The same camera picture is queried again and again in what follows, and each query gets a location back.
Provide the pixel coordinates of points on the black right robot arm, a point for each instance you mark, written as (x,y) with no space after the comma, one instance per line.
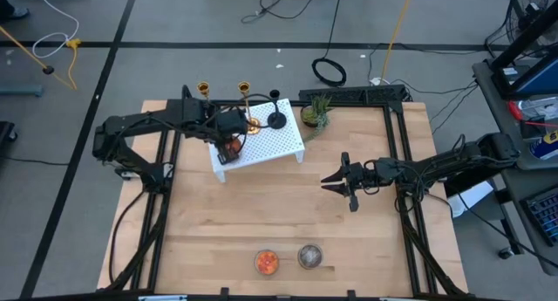
(444,163)

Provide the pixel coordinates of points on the white power adapter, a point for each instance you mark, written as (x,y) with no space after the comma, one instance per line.
(375,80)

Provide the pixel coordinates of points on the black candlestick holder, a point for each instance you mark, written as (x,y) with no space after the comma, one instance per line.
(276,121)

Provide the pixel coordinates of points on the red tool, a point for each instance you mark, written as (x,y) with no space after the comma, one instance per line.
(516,111)

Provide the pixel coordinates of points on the black keyboard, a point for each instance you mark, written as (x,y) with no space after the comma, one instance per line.
(545,214)

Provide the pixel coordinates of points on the grey equipment cart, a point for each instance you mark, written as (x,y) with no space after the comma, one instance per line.
(497,118)

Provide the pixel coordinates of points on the black floor puck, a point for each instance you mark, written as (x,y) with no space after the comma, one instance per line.
(48,70)

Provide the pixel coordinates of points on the white box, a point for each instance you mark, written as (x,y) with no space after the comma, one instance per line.
(471,200)

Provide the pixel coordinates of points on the potted succulent plant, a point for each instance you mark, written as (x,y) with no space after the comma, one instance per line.
(310,114)

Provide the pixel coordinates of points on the grey table foot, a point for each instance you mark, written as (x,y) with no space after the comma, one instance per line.
(19,90)

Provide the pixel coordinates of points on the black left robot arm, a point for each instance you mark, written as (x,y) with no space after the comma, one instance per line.
(144,120)

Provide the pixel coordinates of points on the black floor fan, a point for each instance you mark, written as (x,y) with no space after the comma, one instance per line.
(521,13)

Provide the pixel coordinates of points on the person's shoe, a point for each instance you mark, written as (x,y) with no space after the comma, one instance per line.
(15,14)

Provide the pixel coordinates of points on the grey candle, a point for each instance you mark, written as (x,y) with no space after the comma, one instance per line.
(310,256)

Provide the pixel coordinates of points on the gold candlestick holder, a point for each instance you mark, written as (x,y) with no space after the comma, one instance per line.
(203,88)
(244,87)

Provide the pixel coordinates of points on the black aluminium table frame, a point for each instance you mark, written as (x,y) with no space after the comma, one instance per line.
(394,135)

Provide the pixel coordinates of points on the orange candle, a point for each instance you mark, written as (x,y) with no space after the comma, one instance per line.
(234,146)
(267,262)

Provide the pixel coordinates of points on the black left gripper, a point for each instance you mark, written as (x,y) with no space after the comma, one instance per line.
(232,123)

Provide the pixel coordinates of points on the blue and yellow can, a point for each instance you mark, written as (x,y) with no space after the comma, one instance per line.
(545,145)

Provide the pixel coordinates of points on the white perforated metal shelf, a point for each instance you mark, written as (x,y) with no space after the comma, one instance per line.
(279,144)

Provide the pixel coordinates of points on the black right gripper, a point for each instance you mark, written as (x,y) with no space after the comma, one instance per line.
(364,175)

